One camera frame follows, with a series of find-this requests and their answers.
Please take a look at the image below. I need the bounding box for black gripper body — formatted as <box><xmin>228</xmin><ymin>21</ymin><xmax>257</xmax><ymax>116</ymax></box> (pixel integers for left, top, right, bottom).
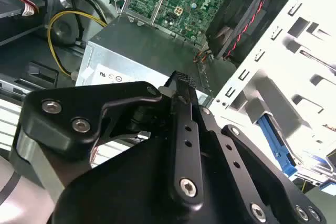
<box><xmin>51</xmin><ymin>103</ymin><xmax>249</xmax><ymax>224</ymax></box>

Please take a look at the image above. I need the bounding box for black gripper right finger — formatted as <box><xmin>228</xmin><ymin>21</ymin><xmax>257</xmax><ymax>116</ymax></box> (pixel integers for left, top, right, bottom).
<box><xmin>178</xmin><ymin>71</ymin><xmax>328</xmax><ymax>224</ymax></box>

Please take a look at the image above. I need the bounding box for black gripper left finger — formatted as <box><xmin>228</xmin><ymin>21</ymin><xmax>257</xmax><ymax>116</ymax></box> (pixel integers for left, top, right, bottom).
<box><xmin>17</xmin><ymin>71</ymin><xmax>205</xmax><ymax>211</ymax></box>

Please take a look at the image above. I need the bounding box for hard disk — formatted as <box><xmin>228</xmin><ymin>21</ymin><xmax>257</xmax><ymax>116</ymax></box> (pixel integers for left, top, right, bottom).
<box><xmin>256</xmin><ymin>113</ymin><xmax>336</xmax><ymax>180</ymax></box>

